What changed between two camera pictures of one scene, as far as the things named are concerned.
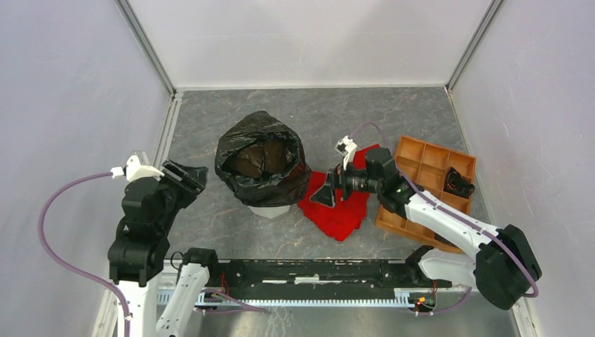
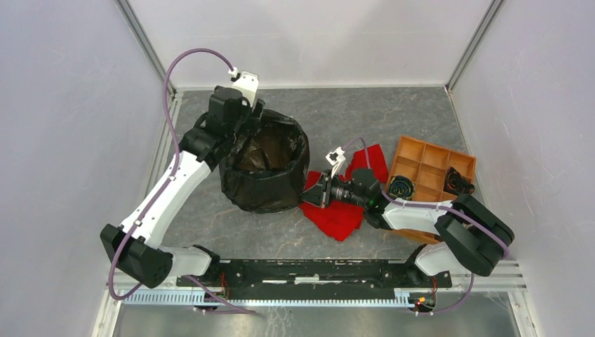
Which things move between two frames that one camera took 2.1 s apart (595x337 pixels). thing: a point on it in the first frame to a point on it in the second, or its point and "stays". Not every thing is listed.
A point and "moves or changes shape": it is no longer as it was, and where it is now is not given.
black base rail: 328,276 stays
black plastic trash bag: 261,160 moves or changes shape
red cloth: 335,223 stays
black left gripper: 186,182 to 253,122
